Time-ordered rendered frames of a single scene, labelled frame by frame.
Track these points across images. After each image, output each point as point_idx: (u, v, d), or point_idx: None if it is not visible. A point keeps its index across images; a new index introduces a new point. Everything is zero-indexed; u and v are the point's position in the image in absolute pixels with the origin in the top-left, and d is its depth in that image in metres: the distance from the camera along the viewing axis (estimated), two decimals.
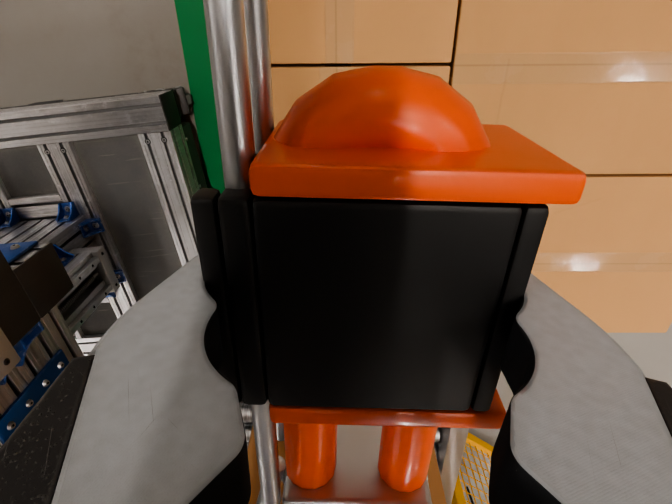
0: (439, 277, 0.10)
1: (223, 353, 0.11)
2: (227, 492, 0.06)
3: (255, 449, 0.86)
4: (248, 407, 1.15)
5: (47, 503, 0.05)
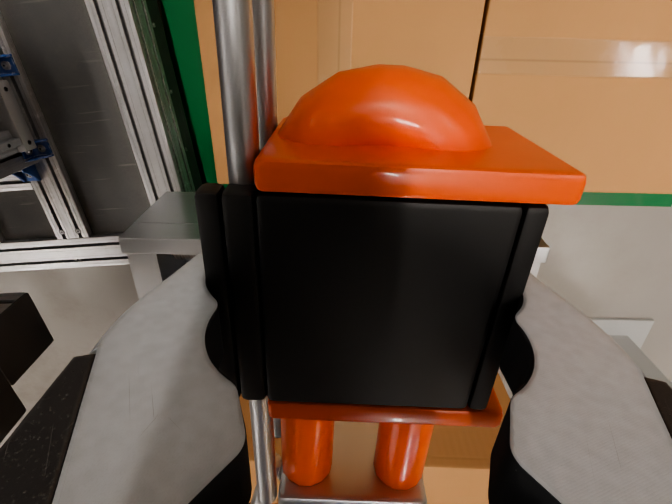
0: (439, 275, 0.10)
1: (223, 348, 0.11)
2: (228, 491, 0.06)
3: None
4: None
5: (48, 502, 0.05)
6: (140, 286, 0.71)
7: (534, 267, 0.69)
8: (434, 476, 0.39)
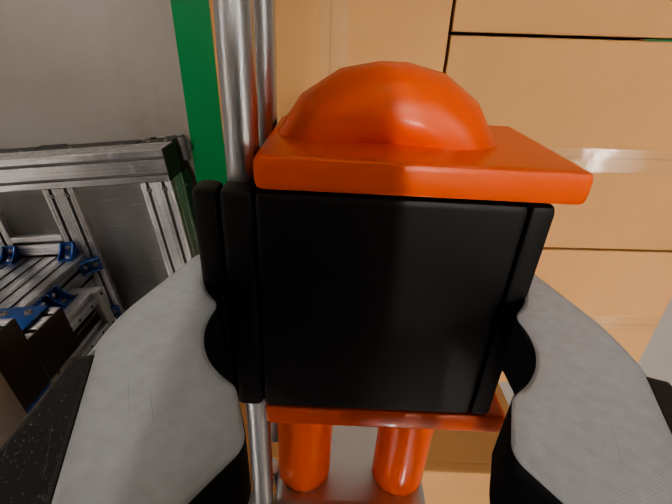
0: (442, 276, 0.10)
1: None
2: (227, 492, 0.06)
3: None
4: None
5: (47, 503, 0.05)
6: None
7: None
8: (431, 480, 0.39)
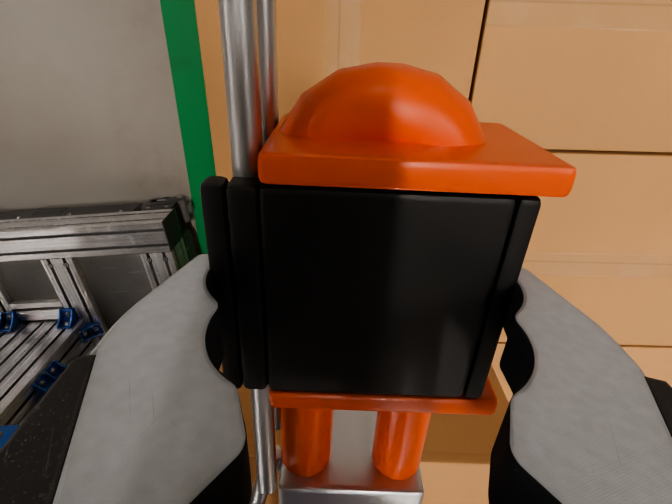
0: (436, 265, 0.10)
1: (226, 337, 0.12)
2: (228, 492, 0.06)
3: None
4: None
5: (48, 502, 0.05)
6: None
7: None
8: (430, 470, 0.40)
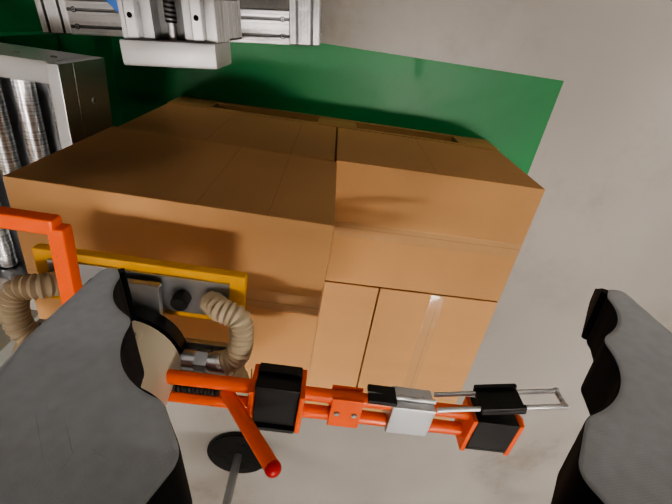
0: (498, 443, 0.66)
1: (497, 410, 0.62)
2: None
3: None
4: None
5: None
6: (16, 61, 0.94)
7: None
8: (308, 343, 0.90)
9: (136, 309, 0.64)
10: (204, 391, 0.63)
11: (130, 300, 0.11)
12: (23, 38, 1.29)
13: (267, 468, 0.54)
